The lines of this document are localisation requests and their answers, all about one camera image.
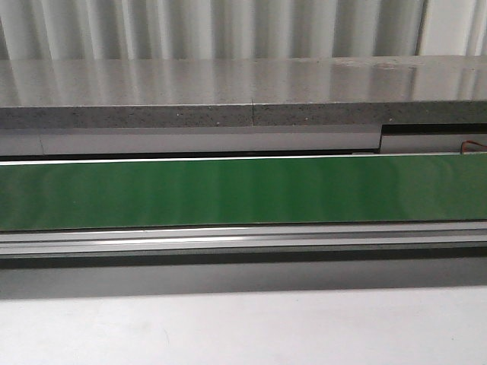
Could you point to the grey granite countertop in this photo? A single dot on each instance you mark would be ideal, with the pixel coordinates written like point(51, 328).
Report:
point(156, 93)

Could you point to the green conveyor belt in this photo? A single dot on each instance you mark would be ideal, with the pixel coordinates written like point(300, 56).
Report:
point(46, 195)

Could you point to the white corrugated curtain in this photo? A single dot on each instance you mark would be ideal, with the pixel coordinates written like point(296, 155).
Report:
point(240, 29)

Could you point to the aluminium conveyor frame rail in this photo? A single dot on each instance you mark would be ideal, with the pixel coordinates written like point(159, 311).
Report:
point(267, 237)

